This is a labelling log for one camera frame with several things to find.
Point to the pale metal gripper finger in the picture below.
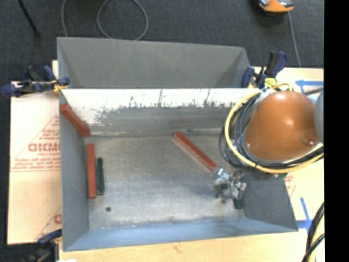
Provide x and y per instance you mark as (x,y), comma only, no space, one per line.
(220,190)
(221,174)

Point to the red-brown flat block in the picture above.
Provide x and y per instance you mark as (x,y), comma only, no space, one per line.
(91,171)
(75,120)
(194,151)

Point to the grey metal bin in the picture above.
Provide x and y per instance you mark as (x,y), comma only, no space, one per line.
(152,184)

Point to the dark green flat block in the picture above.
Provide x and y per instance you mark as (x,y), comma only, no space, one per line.
(100,176)

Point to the brown cardboard board, red print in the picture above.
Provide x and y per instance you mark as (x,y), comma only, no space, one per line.
(32,190)

